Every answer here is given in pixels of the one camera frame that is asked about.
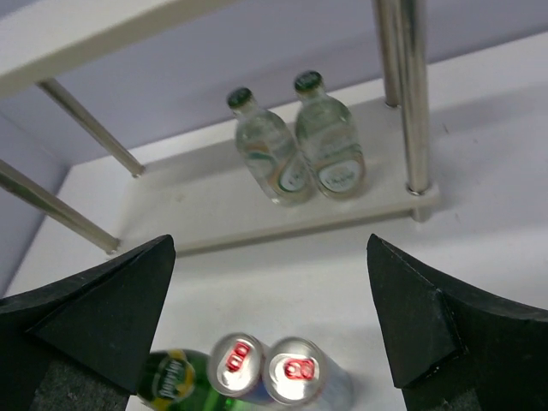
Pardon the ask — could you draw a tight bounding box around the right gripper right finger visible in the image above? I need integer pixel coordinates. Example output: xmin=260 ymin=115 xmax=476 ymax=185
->
xmin=366 ymin=235 xmax=547 ymax=410

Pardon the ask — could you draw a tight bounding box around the silver can right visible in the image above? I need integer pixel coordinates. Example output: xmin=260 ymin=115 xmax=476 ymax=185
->
xmin=262 ymin=337 xmax=354 ymax=411

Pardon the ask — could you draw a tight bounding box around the clear Chang bottle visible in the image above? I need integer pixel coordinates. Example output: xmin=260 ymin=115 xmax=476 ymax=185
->
xmin=226 ymin=86 xmax=314 ymax=206
xmin=294 ymin=70 xmax=366 ymax=200

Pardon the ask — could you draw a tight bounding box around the green Perrier bottle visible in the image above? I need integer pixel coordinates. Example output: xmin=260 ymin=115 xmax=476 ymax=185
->
xmin=137 ymin=348 xmax=245 ymax=411

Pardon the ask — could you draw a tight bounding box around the blue silver can left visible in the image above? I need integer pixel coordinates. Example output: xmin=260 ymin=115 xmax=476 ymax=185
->
xmin=206 ymin=332 xmax=274 ymax=406

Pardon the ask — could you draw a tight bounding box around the white two-tier shelf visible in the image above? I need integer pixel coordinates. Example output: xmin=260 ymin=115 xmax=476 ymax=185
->
xmin=1 ymin=1 xmax=440 ymax=255

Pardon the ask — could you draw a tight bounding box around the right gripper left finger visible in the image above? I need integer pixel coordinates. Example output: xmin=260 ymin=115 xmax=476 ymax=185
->
xmin=1 ymin=235 xmax=176 ymax=410

